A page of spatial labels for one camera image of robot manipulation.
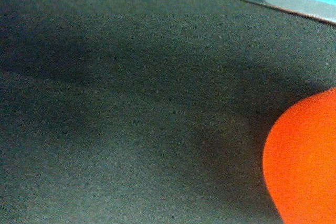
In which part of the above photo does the red plastic cup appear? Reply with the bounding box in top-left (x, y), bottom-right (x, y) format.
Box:
top-left (262, 88), bottom-right (335, 223)

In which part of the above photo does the black tablecloth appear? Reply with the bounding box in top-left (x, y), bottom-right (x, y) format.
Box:
top-left (1, 0), bottom-right (335, 223)

